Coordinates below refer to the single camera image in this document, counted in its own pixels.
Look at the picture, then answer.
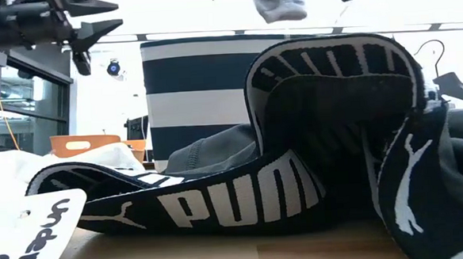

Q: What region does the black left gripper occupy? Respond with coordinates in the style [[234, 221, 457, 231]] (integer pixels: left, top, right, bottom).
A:
[[8, 0, 125, 57]]

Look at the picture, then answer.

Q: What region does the grey sock with pink toe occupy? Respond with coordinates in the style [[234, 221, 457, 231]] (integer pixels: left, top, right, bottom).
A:
[[250, 0, 309, 25]]

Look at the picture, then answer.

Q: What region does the black background monitor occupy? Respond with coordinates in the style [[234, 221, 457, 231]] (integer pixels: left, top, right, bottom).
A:
[[123, 115, 151, 143]]

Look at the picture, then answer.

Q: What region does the navy white striped basket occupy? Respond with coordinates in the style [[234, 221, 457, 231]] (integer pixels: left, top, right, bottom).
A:
[[139, 30, 321, 174]]

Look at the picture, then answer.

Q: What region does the large orange box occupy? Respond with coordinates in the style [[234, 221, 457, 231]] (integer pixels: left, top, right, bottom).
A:
[[48, 131, 123, 160]]

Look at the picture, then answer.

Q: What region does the small orange box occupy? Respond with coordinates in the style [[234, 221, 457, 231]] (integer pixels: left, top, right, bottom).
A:
[[121, 139, 147, 165]]

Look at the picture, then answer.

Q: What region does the black Puma underwear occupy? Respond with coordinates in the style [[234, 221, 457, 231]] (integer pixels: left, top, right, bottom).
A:
[[17, 28, 463, 259]]

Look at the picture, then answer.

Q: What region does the black clothes hanger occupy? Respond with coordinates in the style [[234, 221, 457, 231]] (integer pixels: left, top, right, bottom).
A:
[[412, 37, 463, 111]]

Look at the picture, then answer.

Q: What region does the white cloth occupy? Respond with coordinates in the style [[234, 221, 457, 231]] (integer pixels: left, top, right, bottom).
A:
[[0, 140, 147, 200]]

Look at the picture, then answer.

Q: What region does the white tag with black writing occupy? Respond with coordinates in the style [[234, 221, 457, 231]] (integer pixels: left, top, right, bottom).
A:
[[0, 187, 90, 259]]

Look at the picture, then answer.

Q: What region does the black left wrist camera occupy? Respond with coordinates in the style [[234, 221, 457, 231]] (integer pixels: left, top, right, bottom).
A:
[[71, 51, 93, 78]]

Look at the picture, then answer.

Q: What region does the round blue wall device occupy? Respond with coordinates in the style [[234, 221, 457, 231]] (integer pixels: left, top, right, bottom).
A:
[[105, 59, 122, 77]]

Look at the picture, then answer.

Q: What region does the dark window frame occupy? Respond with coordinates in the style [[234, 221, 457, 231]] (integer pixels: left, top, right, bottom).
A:
[[0, 46, 77, 157]]

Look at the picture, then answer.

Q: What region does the orange cable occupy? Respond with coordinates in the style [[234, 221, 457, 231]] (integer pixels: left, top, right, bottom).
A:
[[0, 55, 21, 152]]

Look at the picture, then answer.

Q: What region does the overhead frame beam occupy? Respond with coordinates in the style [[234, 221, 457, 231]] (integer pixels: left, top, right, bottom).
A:
[[94, 13, 463, 49]]

